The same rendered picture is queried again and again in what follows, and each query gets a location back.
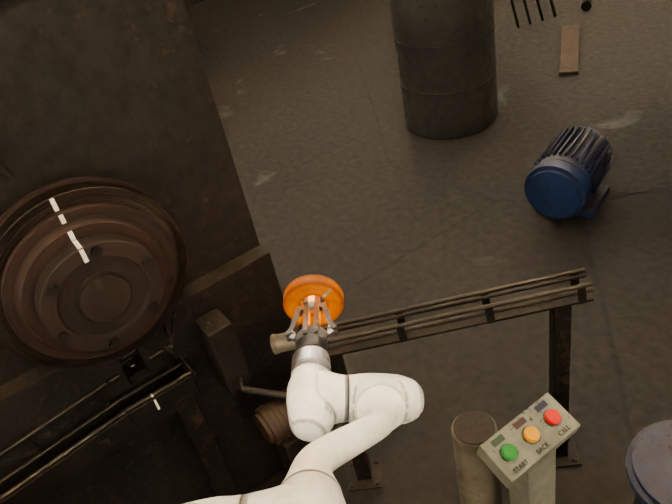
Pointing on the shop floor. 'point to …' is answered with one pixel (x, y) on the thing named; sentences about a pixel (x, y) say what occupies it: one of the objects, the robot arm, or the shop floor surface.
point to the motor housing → (278, 430)
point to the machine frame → (158, 66)
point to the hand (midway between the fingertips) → (312, 296)
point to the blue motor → (570, 174)
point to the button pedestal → (530, 454)
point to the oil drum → (446, 65)
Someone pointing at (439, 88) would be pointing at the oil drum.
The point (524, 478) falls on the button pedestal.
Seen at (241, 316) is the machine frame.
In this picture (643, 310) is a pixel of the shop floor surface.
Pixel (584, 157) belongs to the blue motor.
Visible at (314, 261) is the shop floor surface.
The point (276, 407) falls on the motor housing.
